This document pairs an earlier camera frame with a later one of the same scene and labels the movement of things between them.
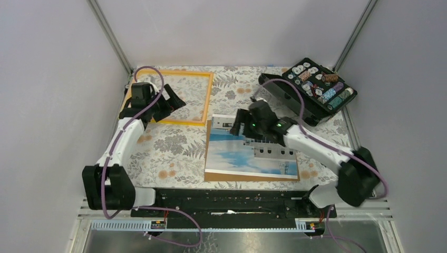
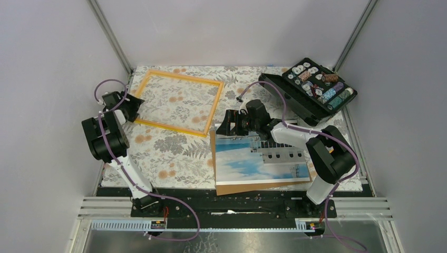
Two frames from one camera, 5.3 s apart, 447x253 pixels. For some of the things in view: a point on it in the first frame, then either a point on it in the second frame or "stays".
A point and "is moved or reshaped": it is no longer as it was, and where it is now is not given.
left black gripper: (168, 105) → (134, 103)
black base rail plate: (233, 208) stays
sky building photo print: (232, 153) is moved or reshaped
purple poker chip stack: (338, 86) stays
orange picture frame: (206, 104) → (142, 93)
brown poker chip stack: (330, 78) stays
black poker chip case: (322, 91) stays
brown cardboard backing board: (215, 176) is moved or reshaped
